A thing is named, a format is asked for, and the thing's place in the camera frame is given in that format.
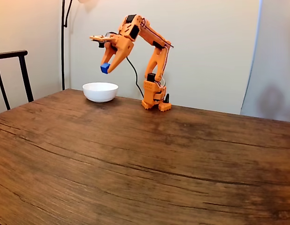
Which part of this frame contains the blue cube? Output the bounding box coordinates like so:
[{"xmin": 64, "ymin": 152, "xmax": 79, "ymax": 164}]
[{"xmin": 100, "ymin": 62, "xmax": 112, "ymax": 75}]

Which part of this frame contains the white bowl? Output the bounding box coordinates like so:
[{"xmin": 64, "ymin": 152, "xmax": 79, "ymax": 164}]
[{"xmin": 82, "ymin": 82, "xmax": 119, "ymax": 103}]

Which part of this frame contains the black floor lamp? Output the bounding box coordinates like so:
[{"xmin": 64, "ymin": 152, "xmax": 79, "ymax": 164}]
[{"xmin": 61, "ymin": 0, "xmax": 100, "ymax": 91}]

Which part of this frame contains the dark wooden chair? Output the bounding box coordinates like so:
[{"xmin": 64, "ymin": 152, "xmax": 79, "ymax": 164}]
[{"xmin": 0, "ymin": 50, "xmax": 35, "ymax": 111}]

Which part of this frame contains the gripper camera on orange plate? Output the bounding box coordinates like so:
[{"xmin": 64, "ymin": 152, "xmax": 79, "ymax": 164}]
[{"xmin": 89, "ymin": 32, "xmax": 113, "ymax": 49}]

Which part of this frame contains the black cable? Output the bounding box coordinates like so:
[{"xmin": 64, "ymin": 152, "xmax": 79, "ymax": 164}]
[{"xmin": 126, "ymin": 55, "xmax": 145, "ymax": 98}]

